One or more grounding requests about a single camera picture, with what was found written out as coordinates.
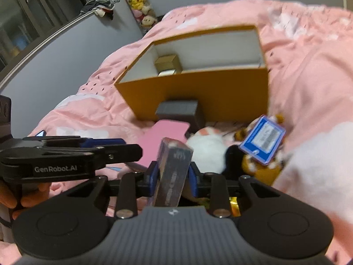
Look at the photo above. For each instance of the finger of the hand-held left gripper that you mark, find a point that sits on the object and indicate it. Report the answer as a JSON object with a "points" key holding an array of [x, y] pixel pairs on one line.
{"points": [[121, 154], [104, 142]]}

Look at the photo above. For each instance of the pink cloud print blanket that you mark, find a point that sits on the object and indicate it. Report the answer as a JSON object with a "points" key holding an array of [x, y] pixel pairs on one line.
{"points": [[309, 74]]}

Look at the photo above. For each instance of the dark glass window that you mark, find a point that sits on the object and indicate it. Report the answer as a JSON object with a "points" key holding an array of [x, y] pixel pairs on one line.
{"points": [[24, 19]]}

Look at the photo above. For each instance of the dark grey box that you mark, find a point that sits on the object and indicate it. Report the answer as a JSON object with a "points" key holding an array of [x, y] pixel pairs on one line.
{"points": [[178, 109]]}

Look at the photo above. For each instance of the pink card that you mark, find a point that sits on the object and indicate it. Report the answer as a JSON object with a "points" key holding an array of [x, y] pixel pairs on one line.
{"points": [[165, 135]]}

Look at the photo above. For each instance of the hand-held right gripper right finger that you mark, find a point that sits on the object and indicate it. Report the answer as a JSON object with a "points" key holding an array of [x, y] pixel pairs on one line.
{"points": [[193, 180]]}

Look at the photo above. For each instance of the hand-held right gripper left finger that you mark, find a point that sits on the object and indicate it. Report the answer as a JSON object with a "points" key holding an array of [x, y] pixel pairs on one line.
{"points": [[153, 176]]}

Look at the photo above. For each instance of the small gold box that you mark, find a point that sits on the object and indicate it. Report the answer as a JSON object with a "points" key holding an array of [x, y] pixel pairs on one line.
{"points": [[166, 63]]}

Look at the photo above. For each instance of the gold foil wrapper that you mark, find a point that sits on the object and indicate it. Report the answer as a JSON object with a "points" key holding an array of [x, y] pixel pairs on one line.
{"points": [[234, 205]]}

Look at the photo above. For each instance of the grey hanging clothes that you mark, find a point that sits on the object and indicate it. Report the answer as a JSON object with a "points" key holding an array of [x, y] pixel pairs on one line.
{"points": [[100, 4]]}

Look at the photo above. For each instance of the curved metal rail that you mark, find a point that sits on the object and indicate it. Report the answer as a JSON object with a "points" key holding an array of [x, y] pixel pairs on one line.
{"points": [[41, 47]]}

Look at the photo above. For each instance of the pile of plush toys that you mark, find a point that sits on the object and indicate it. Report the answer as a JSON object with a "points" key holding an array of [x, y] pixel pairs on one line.
{"points": [[138, 2]]}

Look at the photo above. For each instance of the person's left hand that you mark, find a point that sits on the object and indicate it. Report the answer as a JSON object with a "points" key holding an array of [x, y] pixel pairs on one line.
{"points": [[33, 197]]}

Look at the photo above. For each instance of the blue barcode card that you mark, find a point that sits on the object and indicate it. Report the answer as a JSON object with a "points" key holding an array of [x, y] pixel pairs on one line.
{"points": [[262, 140]]}

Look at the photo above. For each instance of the brown plush toy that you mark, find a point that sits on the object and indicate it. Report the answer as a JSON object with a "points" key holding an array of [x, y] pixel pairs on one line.
{"points": [[262, 171]]}

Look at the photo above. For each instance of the orange cardboard box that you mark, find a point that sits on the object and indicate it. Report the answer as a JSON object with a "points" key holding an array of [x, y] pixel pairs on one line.
{"points": [[209, 93]]}

